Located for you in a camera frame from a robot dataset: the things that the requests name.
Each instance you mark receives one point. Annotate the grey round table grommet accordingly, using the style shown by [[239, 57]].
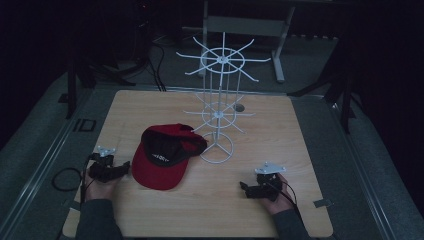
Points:
[[239, 107]]

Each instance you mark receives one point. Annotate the person's left hand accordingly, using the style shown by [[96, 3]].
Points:
[[100, 191]]

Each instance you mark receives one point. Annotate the grey metal table frame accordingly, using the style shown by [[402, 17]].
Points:
[[245, 26]]

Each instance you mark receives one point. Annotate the black tripod stand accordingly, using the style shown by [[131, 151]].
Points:
[[71, 90], [346, 100]]

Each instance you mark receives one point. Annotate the person's right hand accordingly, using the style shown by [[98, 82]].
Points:
[[283, 201]]

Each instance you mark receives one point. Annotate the red baseball cap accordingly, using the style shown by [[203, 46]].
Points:
[[160, 166]]

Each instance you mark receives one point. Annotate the grey tape strip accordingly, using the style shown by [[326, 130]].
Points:
[[71, 205], [323, 203]]

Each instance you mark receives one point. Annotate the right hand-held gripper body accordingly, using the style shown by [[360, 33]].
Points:
[[270, 186]]

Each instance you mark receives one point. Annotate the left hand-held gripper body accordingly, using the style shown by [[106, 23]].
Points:
[[100, 168]]

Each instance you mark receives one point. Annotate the black rectangular floor marker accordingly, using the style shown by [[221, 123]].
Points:
[[85, 125]]

